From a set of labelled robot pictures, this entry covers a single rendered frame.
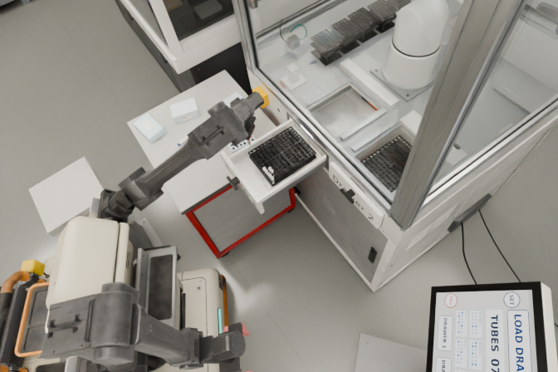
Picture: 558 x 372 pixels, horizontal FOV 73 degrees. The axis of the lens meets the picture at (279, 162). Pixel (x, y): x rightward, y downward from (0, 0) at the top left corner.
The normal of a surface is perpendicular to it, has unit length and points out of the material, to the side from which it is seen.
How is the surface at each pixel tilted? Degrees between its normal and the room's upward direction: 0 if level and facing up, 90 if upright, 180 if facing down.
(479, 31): 90
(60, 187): 0
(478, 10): 90
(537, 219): 0
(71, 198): 0
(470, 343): 50
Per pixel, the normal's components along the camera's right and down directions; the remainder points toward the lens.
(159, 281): -0.10, -0.53
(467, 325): -0.80, -0.48
